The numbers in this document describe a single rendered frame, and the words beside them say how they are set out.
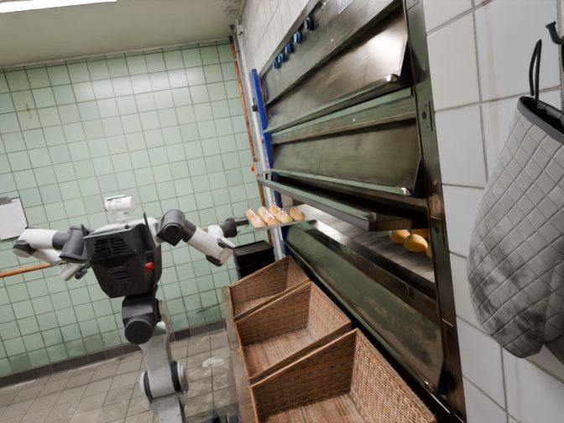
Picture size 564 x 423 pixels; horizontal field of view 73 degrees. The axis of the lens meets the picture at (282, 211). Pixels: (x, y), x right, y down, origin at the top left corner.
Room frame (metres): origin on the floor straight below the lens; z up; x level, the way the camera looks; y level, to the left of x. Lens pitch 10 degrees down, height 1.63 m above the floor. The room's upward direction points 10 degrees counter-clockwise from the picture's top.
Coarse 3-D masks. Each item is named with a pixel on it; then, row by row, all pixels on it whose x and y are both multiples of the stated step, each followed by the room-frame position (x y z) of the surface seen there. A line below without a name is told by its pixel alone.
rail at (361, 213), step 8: (272, 184) 2.05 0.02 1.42; (280, 184) 1.84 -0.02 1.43; (296, 192) 1.52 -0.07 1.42; (304, 192) 1.41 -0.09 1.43; (320, 200) 1.22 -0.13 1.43; (328, 200) 1.14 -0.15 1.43; (336, 208) 1.07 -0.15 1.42; (344, 208) 1.00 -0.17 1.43; (352, 208) 0.95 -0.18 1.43; (360, 208) 0.93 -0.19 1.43; (360, 216) 0.90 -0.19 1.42; (368, 216) 0.86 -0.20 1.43
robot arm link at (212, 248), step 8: (200, 232) 1.70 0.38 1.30; (192, 240) 1.68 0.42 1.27; (200, 240) 1.69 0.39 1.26; (208, 240) 1.71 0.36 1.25; (216, 240) 1.74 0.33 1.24; (224, 240) 1.78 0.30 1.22; (200, 248) 1.70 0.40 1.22; (208, 248) 1.71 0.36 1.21; (216, 248) 1.72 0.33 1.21; (232, 248) 1.79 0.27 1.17; (208, 256) 1.72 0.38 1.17; (216, 256) 1.72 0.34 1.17; (216, 264) 1.75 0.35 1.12
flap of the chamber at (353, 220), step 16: (288, 192) 1.67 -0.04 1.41; (320, 192) 1.58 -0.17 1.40; (336, 192) 1.57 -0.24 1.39; (320, 208) 1.22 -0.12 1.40; (368, 208) 1.07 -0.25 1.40; (384, 208) 1.07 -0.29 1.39; (400, 208) 1.06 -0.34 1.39; (352, 224) 0.95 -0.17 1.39; (368, 224) 0.85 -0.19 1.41; (384, 224) 0.86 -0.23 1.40; (400, 224) 0.87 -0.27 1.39; (416, 224) 0.88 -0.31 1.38
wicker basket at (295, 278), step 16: (288, 256) 2.59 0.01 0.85; (256, 272) 2.55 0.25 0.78; (272, 272) 2.57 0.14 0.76; (288, 272) 2.57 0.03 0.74; (304, 272) 2.18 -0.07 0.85; (240, 288) 2.53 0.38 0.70; (272, 288) 2.57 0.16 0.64; (288, 288) 2.52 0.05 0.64; (240, 304) 2.52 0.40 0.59; (256, 304) 2.46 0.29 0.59; (272, 320) 2.03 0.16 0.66
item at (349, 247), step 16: (304, 224) 2.11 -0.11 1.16; (320, 224) 1.94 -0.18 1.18; (336, 240) 1.59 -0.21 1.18; (352, 240) 1.54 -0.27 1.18; (352, 256) 1.41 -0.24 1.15; (368, 256) 1.30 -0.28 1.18; (384, 272) 1.15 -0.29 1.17; (400, 272) 1.10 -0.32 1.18; (400, 288) 1.05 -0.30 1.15; (416, 288) 0.97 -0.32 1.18; (432, 288) 0.95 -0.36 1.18; (432, 304) 0.89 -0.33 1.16
